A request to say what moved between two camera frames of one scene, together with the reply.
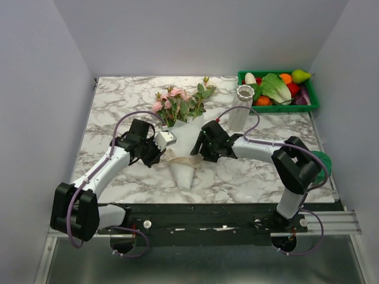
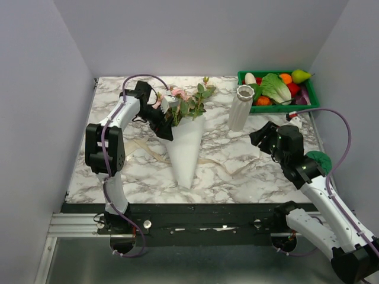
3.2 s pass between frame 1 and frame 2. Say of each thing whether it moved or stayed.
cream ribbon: moved
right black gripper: moved
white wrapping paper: stayed
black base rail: stayed
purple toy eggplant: stayed
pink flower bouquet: stayed
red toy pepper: stayed
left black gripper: moved
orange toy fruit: stayed
